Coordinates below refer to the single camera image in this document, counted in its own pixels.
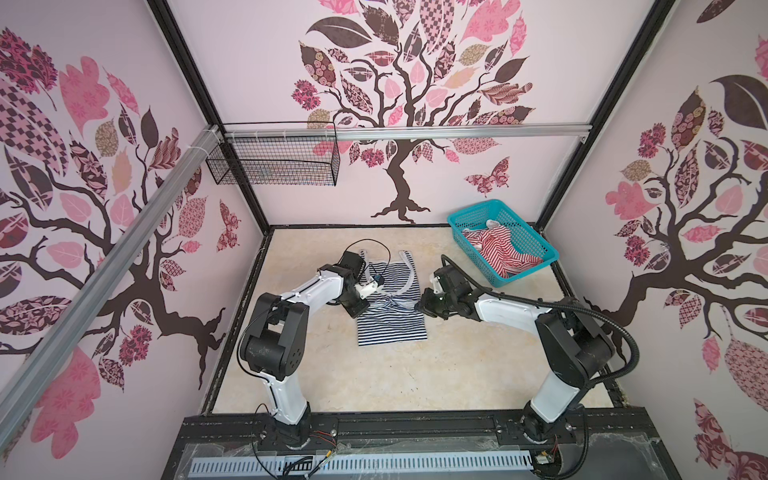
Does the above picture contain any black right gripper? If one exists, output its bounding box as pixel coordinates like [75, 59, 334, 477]
[413, 288, 457, 318]

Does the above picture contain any blue white striped tank top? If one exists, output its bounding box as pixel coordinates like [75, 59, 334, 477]
[356, 250, 428, 347]

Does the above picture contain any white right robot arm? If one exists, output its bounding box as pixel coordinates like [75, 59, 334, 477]
[415, 264, 615, 443]

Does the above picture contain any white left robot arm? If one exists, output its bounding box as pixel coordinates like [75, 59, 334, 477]
[237, 251, 379, 427]

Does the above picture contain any red white striped tank top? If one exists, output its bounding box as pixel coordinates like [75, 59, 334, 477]
[462, 220, 542, 279]

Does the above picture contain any teal plastic basket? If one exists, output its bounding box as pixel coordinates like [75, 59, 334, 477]
[447, 199, 559, 288]

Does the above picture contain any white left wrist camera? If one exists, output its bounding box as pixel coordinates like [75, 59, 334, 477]
[355, 275, 385, 299]

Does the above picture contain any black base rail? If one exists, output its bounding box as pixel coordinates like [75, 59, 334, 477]
[174, 407, 657, 452]

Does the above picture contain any black wire mesh basket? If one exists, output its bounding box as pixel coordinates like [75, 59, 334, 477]
[206, 120, 341, 186]

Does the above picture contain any white slotted cable duct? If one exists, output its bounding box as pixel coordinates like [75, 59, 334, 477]
[186, 451, 533, 479]

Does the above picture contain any black corrugated cable conduit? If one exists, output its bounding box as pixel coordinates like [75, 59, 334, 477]
[440, 254, 641, 391]

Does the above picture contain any aluminium rail back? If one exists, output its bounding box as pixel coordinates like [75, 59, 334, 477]
[225, 123, 592, 141]

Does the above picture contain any aluminium rail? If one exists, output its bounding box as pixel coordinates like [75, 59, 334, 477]
[1, 125, 220, 447]
[225, 123, 592, 141]

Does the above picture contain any black corner frame post left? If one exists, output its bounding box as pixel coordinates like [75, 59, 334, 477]
[147, 0, 271, 235]

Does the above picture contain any black corner frame post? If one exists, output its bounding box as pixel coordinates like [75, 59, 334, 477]
[535, 0, 677, 232]
[147, 0, 271, 235]

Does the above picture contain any aluminium rail left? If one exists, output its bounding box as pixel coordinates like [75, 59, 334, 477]
[1, 125, 220, 447]

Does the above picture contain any black corner frame post right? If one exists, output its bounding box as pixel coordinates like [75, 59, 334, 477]
[535, 0, 677, 232]

